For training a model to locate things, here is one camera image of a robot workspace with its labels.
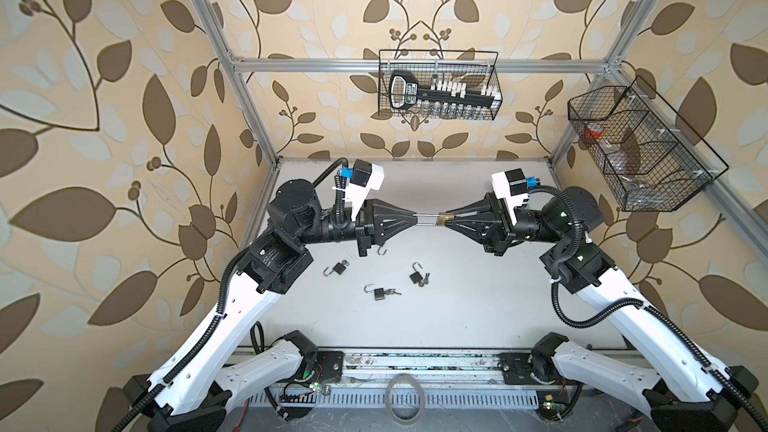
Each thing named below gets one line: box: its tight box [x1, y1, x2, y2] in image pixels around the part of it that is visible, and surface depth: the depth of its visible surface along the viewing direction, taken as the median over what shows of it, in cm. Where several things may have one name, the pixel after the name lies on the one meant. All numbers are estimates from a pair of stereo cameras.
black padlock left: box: [323, 259, 350, 277], surface depth 93 cm
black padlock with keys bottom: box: [364, 283, 402, 301], surface depth 88 cm
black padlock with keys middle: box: [409, 262, 430, 287], surface depth 91 cm
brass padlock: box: [413, 212, 455, 227], surface depth 51 cm
